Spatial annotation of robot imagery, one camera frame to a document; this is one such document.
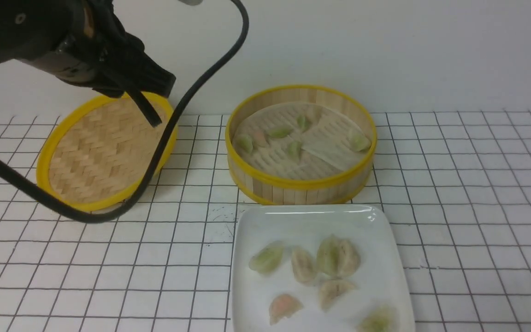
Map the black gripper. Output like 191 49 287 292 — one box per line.
31 0 176 128

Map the green dumpling steamer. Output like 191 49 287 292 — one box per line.
296 115 312 133
316 235 340 278
235 134 254 155
267 125 294 139
286 140 303 163
348 130 372 153

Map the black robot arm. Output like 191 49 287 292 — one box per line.
0 0 176 127

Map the green dumpling on plate left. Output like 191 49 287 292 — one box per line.
248 240 285 275

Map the beige dumpling on plate middle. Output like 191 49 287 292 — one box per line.
291 246 318 285

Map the beige dumpling on plate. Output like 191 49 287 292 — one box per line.
291 246 318 285
337 239 361 278
318 279 357 312

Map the white square plate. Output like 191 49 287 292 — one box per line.
229 204 416 332

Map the beige dumpling on plate right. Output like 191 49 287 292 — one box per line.
337 239 361 278

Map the beige dumpling on plate lower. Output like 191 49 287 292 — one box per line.
318 279 357 312

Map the green dumpling plate bottom right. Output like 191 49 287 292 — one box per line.
355 305 399 332

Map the bamboo steamer lid yellow rim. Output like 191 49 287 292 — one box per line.
35 93 173 212

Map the bamboo steamer basket yellow rim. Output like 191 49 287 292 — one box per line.
225 85 378 205

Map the green dumpling steamer top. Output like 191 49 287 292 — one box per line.
296 115 312 133

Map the white steamer liner paper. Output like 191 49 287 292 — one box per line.
232 102 372 181

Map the black camera cable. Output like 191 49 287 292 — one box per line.
0 0 250 225

